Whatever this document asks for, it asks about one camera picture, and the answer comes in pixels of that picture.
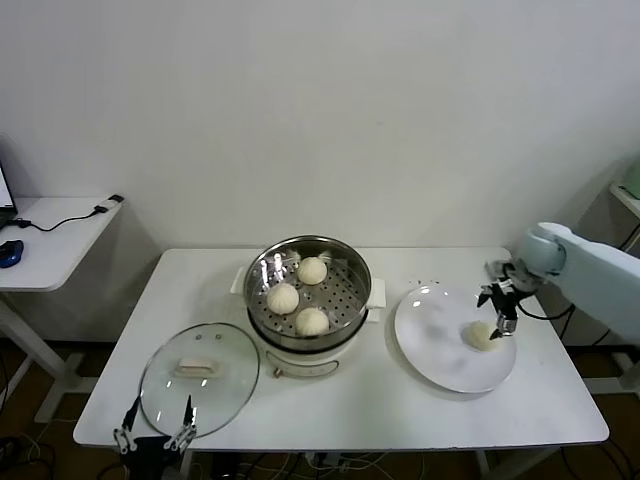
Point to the white electric cooker base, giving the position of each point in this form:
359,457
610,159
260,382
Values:
305,362

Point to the white table leg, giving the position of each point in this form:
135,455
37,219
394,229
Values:
188,465
484,465

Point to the white side table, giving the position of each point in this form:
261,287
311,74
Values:
60,250

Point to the laptop screen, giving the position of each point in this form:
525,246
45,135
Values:
5,195

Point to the blue computer mouse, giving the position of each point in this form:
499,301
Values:
12,252

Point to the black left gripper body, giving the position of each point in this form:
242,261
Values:
150,457

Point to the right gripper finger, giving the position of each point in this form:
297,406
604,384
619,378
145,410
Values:
482,297
506,325

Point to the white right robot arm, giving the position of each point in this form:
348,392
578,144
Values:
600,270

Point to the white steamed baozi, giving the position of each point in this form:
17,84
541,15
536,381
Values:
283,298
480,336
312,321
312,270

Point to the white round plate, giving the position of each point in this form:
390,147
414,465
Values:
440,350

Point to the white power strip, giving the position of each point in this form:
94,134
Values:
330,462

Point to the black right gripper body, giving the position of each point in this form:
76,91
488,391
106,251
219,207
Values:
507,300

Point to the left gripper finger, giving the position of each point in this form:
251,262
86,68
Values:
125,432
182,432

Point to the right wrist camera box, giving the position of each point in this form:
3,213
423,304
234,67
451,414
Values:
520,277

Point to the stainless steel steamer basket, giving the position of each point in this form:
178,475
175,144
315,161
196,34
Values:
340,300

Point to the glass pot lid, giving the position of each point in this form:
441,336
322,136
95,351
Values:
230,370

